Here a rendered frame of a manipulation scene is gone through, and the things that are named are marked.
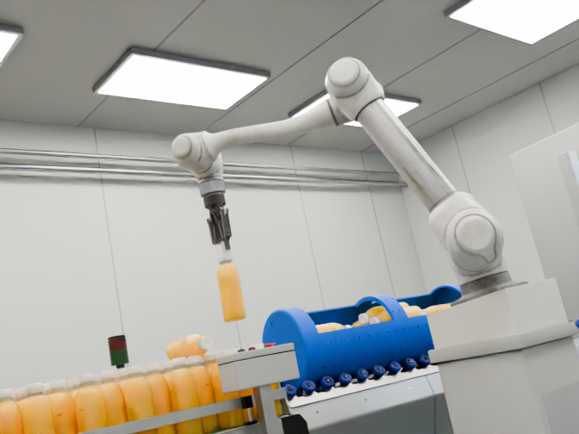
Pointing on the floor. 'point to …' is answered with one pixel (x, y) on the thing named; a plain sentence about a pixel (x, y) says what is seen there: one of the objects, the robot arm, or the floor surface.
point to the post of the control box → (266, 410)
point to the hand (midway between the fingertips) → (224, 252)
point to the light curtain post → (567, 160)
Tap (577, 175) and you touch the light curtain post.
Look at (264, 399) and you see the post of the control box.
